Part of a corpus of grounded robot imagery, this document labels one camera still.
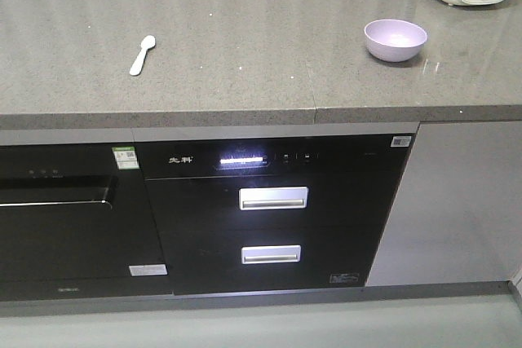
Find black built-in dishwasher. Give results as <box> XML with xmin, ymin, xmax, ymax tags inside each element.
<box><xmin>1</xmin><ymin>143</ymin><xmax>170</xmax><ymax>301</ymax></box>

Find upper silver drawer handle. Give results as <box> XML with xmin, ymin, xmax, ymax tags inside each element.
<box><xmin>239</xmin><ymin>187</ymin><xmax>309</xmax><ymax>210</ymax></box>

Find mint green plastic spoon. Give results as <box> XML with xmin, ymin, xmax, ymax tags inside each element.
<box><xmin>129</xmin><ymin>35</ymin><xmax>156</xmax><ymax>77</ymax></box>

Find silver drawer handle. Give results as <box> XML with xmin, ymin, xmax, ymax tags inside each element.
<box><xmin>239</xmin><ymin>187</ymin><xmax>309</xmax><ymax>210</ymax></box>
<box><xmin>241</xmin><ymin>244</ymin><xmax>301</xmax><ymax>265</ymax></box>

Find black disinfection cabinet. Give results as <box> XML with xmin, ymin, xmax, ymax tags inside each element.
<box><xmin>137</xmin><ymin>134</ymin><xmax>414</xmax><ymax>295</ymax></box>

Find purple plastic bowl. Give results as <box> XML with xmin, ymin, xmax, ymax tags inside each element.
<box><xmin>364</xmin><ymin>19</ymin><xmax>428</xmax><ymax>63</ymax></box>

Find lower silver drawer handle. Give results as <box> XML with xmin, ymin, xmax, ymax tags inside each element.
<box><xmin>241</xmin><ymin>244</ymin><xmax>301</xmax><ymax>265</ymax></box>

